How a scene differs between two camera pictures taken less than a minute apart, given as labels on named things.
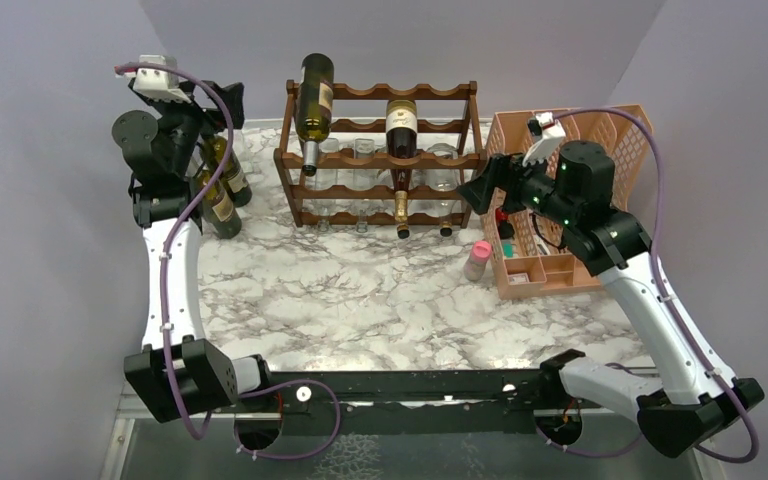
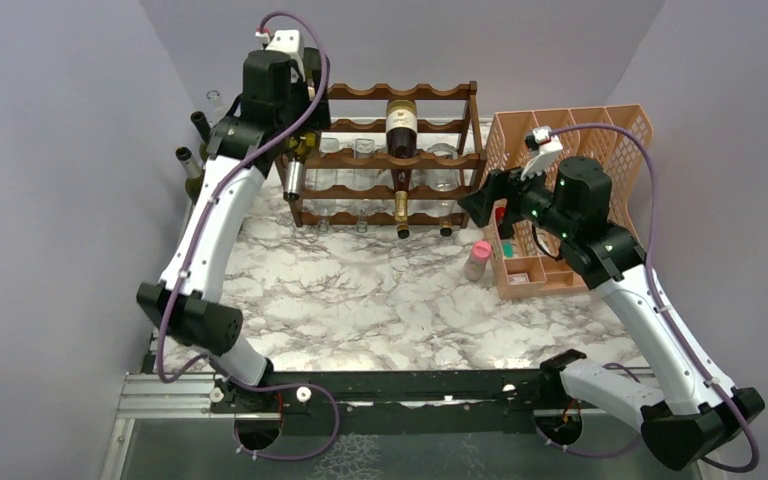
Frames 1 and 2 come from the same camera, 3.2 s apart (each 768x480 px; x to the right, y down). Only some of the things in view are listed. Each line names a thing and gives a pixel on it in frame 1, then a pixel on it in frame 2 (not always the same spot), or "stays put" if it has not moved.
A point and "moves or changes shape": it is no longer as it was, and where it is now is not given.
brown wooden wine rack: [403, 155] stays put
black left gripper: [230, 96] to [318, 119]
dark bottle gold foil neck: [401, 138] stays put
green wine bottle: [314, 106] moves or changes shape
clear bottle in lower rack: [442, 180] stays put
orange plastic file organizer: [527, 247] stays put
